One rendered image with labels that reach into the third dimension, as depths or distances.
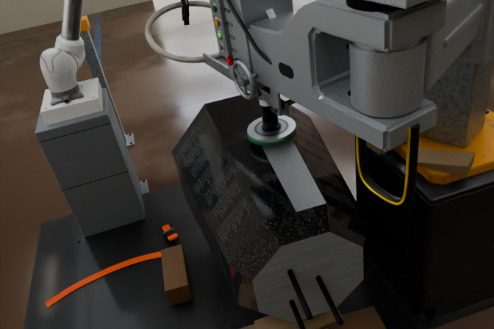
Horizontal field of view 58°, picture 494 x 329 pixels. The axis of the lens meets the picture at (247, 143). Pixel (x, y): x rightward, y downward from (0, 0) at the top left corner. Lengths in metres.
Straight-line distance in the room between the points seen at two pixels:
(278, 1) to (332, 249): 0.90
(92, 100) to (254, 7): 1.31
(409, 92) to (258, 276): 0.81
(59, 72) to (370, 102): 1.86
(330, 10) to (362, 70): 0.17
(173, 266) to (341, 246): 1.10
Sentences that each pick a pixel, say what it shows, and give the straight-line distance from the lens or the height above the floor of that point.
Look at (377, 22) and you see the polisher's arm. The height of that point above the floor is 1.52.
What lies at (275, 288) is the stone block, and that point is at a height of 0.57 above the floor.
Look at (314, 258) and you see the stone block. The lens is 1.63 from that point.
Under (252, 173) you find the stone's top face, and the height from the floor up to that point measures 0.82.
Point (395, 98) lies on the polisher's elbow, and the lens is 1.19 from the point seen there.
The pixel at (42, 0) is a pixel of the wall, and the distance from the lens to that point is 8.65.
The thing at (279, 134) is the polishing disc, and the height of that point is 0.88.
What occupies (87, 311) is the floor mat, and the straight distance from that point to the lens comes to 2.63.
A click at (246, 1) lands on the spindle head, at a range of 1.60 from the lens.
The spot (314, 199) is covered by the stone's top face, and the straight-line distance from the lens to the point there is 1.61.
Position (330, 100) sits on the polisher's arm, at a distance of 1.34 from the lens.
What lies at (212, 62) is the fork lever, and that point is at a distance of 2.11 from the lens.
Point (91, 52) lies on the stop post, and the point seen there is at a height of 0.83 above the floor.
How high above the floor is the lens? 1.87
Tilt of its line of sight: 32 degrees down
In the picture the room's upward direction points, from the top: 10 degrees counter-clockwise
